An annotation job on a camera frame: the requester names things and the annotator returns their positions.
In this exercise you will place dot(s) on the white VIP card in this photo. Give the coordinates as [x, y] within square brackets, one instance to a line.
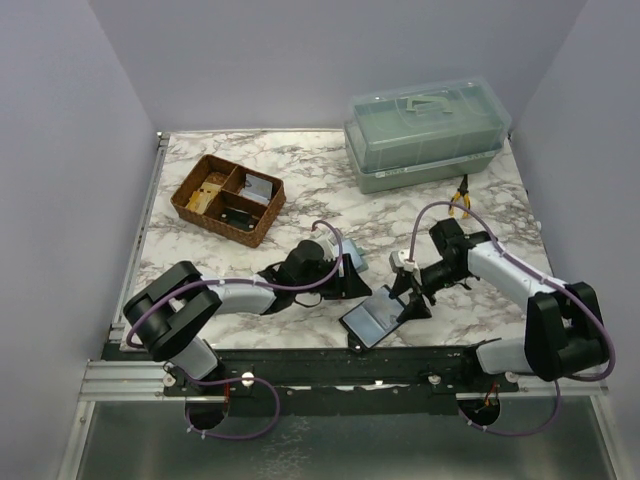
[257, 189]

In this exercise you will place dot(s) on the gold cards in basket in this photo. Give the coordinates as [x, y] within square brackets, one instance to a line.
[202, 197]

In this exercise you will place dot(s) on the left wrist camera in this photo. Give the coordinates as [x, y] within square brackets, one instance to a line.
[331, 245]

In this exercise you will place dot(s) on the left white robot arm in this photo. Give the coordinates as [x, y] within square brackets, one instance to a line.
[168, 315]

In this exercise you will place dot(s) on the yellow handled pliers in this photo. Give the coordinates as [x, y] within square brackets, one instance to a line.
[461, 194]

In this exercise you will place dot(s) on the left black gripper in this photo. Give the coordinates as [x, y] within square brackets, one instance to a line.
[348, 286]

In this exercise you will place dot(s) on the aluminium frame rail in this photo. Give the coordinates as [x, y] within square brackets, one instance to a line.
[117, 325]

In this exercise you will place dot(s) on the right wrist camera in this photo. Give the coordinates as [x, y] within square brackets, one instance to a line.
[399, 261]

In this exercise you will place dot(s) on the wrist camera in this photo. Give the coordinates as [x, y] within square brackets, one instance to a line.
[331, 245]
[399, 261]

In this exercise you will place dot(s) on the green plastic storage box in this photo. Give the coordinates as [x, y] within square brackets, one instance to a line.
[425, 133]

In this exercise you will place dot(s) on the brown woven divided basket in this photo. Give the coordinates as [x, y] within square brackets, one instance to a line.
[231, 177]

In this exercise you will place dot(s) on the black leather card holder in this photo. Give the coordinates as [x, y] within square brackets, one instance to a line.
[372, 320]

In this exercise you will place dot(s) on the black item in basket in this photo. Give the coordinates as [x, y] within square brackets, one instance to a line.
[238, 219]

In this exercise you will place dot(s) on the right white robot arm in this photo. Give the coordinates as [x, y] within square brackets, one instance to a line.
[563, 333]

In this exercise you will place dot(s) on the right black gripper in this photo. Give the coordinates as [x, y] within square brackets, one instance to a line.
[416, 308]

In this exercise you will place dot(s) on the black metal base rail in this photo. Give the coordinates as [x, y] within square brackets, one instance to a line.
[340, 382]

